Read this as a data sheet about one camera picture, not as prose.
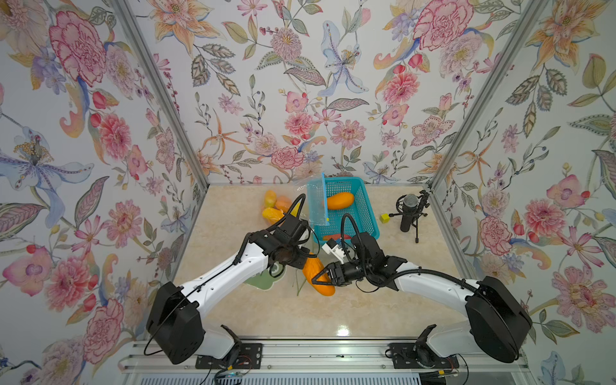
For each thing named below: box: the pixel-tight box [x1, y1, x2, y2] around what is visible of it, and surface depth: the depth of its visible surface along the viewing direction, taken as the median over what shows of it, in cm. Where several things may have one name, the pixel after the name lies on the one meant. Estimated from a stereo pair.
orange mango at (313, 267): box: [302, 256, 336, 296], surface depth 74 cm
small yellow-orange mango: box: [264, 189, 277, 208], surface depth 103 cm
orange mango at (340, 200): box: [326, 191, 355, 211], surface depth 111 cm
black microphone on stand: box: [389, 189, 430, 244], surface depth 95 cm
